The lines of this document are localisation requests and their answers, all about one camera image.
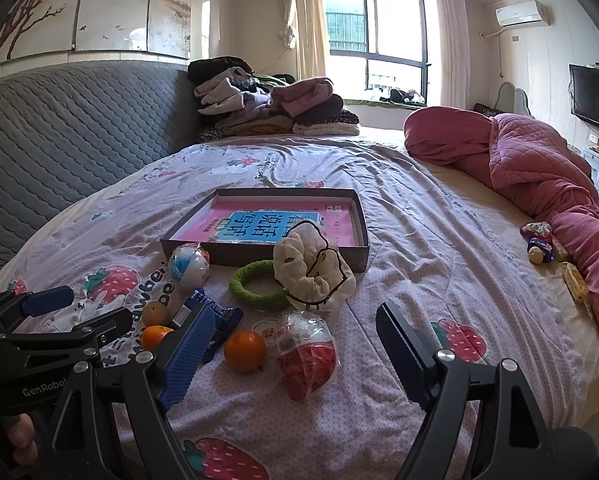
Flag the red surprise egg toy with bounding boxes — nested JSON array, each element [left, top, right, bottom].
[[274, 311, 339, 402]]

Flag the pink quilted duvet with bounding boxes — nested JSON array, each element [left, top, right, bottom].
[[403, 106, 599, 326]]

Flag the pile of folded clothes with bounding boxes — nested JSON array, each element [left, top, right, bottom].
[[188, 56, 360, 142]]

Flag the white air conditioner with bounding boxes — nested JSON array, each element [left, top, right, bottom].
[[495, 0, 550, 28]]

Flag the grey quilted headboard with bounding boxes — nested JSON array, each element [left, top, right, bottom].
[[0, 61, 198, 270]]

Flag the brown walnut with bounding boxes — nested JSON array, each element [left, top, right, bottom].
[[142, 301, 170, 327]]

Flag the small orange mandarin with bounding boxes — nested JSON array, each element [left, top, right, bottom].
[[141, 325, 173, 351]]

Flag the strawberry print bed sheet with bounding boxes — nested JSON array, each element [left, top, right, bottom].
[[0, 139, 588, 479]]

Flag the left beige curtain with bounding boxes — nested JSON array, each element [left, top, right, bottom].
[[278, 0, 329, 79]]

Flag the blossom tree wall panel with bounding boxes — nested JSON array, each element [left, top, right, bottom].
[[0, 0, 191, 64]]

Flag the blue surprise egg toy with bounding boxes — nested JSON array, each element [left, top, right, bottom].
[[169, 243, 210, 292]]

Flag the right beige curtain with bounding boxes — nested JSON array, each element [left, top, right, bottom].
[[436, 0, 471, 108]]

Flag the wall mounted black television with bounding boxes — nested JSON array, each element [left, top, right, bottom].
[[569, 64, 599, 127]]

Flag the large orange mandarin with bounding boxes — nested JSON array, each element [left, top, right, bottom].
[[223, 330, 267, 373]]

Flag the person's left hand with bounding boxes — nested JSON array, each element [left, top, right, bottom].
[[8, 414, 38, 466]]

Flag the blue cookie snack pack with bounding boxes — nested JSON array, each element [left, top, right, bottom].
[[168, 289, 244, 366]]

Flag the small colourful doll toy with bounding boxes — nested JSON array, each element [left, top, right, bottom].
[[520, 221, 569, 266]]

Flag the beige curtain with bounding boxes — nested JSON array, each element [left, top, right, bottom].
[[436, 0, 471, 108], [278, 0, 329, 79]]

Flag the white chair back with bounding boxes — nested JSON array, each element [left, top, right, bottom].
[[495, 81, 531, 116]]

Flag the yellow snack packet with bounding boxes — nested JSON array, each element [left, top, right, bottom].
[[561, 262, 589, 302]]

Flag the shallow grey cardboard box tray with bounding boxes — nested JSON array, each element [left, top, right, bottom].
[[160, 188, 370, 273]]

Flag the window with dark frame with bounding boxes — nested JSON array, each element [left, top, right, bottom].
[[323, 0, 429, 105]]

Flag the dark clothes on windowsill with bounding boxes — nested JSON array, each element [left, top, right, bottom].
[[380, 88, 425, 106]]

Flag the cream black-trimmed scrunchie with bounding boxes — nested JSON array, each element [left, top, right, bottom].
[[273, 220, 357, 313]]

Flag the green fuzzy hair ring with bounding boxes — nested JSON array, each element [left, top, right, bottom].
[[228, 259, 293, 312]]

